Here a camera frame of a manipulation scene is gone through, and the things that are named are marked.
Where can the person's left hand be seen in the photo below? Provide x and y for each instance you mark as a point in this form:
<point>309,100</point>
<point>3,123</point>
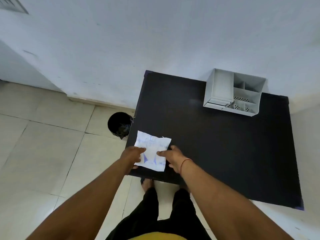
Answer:
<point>132,157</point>

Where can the person's right hand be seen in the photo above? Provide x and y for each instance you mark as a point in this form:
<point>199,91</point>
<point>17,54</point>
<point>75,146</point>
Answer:
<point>175,157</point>

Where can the white printed glove packet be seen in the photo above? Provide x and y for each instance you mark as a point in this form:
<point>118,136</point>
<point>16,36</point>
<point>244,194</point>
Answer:
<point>150,141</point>

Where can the grey plastic organizer box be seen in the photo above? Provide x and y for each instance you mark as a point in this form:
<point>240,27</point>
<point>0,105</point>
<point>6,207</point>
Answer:
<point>220,84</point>

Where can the person's right forearm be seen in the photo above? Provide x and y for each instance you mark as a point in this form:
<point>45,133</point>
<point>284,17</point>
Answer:
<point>225,204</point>

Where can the person's left forearm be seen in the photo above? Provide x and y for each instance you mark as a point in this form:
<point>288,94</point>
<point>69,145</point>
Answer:
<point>87,202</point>

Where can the person's left foot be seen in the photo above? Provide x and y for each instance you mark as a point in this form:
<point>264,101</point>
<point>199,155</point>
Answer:
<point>148,184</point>

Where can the black round trash bin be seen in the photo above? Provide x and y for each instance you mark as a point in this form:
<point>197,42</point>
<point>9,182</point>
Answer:
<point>117,122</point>

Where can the yellow shirt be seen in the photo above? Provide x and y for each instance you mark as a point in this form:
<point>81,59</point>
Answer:
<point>157,236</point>

